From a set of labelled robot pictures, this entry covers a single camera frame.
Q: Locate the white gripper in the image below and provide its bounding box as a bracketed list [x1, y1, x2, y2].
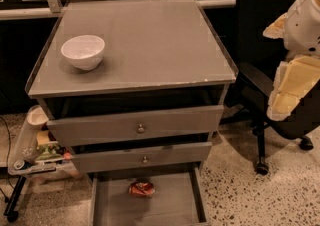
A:
[263, 0, 320, 121]

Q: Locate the red coke can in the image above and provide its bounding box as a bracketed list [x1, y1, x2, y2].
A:
[128, 182, 155, 198]

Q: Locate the grey drawer cabinet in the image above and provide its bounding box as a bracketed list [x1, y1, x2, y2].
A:
[25, 0, 239, 178]

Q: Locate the grey bottom drawer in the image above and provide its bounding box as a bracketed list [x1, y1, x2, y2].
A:
[89, 163, 211, 226]

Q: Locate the grey drawer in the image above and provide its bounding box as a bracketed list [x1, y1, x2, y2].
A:
[47, 105, 223, 146]
[89, 163, 211, 226]
[71, 142, 212, 173]

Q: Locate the grey middle drawer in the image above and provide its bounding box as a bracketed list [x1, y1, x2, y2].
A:
[71, 142, 212, 173]

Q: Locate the grey top drawer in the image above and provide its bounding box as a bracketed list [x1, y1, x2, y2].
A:
[47, 105, 223, 146]

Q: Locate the black office chair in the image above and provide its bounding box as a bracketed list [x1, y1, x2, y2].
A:
[227, 0, 320, 175]

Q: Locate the white ceramic bowl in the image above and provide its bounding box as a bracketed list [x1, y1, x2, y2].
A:
[61, 35, 106, 71]

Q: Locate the green snack bag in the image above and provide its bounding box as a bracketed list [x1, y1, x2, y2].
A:
[36, 143, 63, 161]

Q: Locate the black tray stand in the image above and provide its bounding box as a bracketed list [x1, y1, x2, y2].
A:
[3, 176, 26, 222]

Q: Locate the black cable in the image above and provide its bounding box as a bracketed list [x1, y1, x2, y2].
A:
[0, 116, 18, 204]

